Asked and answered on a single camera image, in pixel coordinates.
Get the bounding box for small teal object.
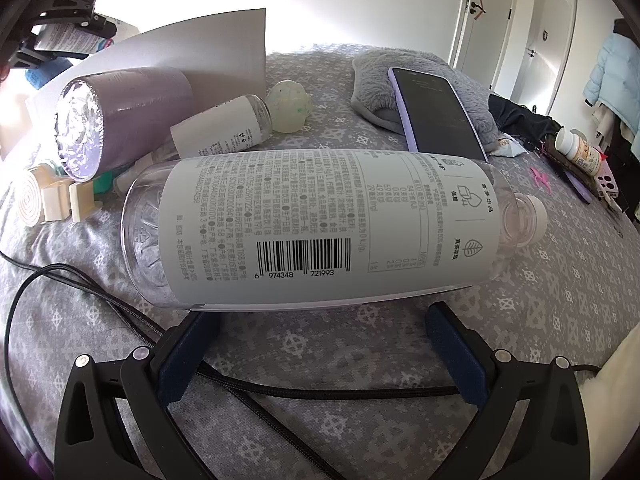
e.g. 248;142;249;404
94;169;122;194

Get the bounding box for large clear white-label bottle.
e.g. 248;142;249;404
120;149;547;314

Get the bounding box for translucent dotted squishy ball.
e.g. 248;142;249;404
264;81;316;134

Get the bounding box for white spiral plastic holder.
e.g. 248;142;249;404
14;159;104;227

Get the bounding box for black cloth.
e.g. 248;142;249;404
487;94;567;147

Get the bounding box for small white-label bottle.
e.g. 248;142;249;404
34;16;140;57

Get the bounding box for light blue jacket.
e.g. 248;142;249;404
586;19;640;113

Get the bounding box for grey patterned bedsheet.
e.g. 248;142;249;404
0;42;640;480

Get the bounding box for clear spray bottle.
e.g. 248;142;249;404
145;93;274;166

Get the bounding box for white pill bottle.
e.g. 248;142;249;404
554;127;609;177

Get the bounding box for smartphone in lilac case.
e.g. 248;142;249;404
387;66;491;164

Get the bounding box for white cardboard sheet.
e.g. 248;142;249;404
24;7;267;128

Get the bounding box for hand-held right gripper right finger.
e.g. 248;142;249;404
425;302;592;480

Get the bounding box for white fabric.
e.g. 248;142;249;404
582;332;640;413

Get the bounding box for grey plush slipper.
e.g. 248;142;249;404
351;48;502;157

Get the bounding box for black braided cable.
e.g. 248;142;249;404
97;297;347;480

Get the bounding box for dark storage tray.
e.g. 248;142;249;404
541;135;627;212

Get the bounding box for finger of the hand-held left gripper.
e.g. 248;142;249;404
29;9;119;42
9;34;67;92

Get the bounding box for white perforated phone case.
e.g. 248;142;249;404
592;171;624;199

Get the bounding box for white paper packet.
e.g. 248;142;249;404
492;137;524;159

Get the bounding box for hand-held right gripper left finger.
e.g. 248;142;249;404
54;310;224;480

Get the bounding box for purple can with foil end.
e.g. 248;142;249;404
53;66;197;184

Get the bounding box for pink hair clip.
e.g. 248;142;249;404
529;167;554;197

